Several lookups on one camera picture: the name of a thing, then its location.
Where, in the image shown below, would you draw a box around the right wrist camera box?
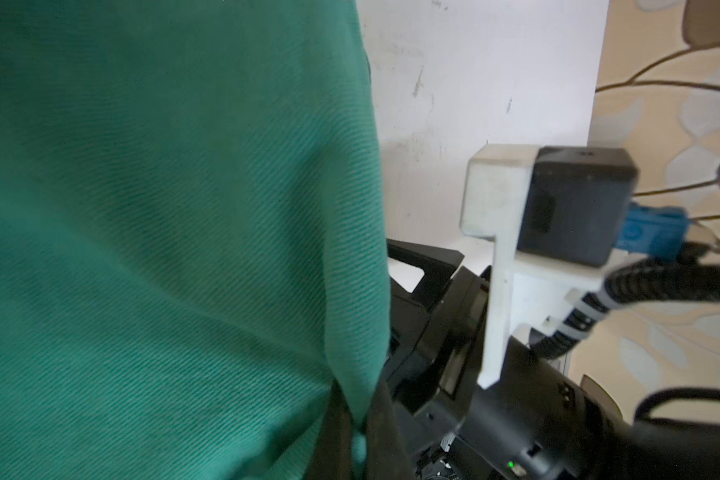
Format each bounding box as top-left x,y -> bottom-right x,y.
517,146 -> 639,267

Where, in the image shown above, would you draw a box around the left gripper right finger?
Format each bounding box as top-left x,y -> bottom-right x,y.
365,379 -> 416,480

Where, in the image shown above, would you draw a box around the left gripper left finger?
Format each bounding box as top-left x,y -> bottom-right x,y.
303,381 -> 354,480

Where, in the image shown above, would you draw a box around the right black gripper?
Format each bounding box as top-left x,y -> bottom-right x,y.
383,239 -> 612,479

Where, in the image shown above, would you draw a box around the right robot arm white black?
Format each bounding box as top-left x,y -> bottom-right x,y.
382,240 -> 720,479

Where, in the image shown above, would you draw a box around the green trousers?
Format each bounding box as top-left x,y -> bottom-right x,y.
0,1 -> 390,479

